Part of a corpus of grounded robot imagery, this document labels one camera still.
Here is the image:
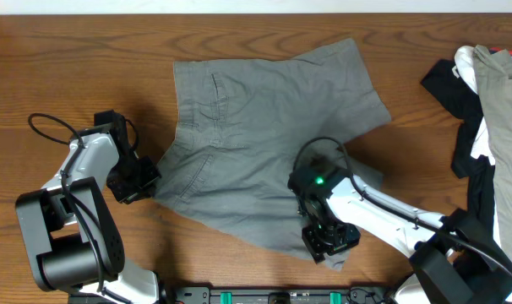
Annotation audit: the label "white garment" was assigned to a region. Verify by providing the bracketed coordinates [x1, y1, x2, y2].
[453, 45, 512, 303]

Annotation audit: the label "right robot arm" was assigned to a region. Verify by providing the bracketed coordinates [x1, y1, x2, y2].
[287, 158, 512, 303]

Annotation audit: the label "olive grey garment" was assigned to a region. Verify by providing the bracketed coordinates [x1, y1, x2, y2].
[471, 44, 512, 282]

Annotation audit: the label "black garment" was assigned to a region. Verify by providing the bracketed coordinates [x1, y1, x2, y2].
[421, 59, 495, 237]

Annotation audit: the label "grey shorts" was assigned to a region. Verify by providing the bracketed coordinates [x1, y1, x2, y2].
[154, 39, 390, 259]

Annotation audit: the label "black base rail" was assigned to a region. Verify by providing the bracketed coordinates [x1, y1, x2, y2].
[156, 286, 396, 304]

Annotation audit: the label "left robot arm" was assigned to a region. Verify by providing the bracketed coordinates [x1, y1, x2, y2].
[15, 110, 167, 304]

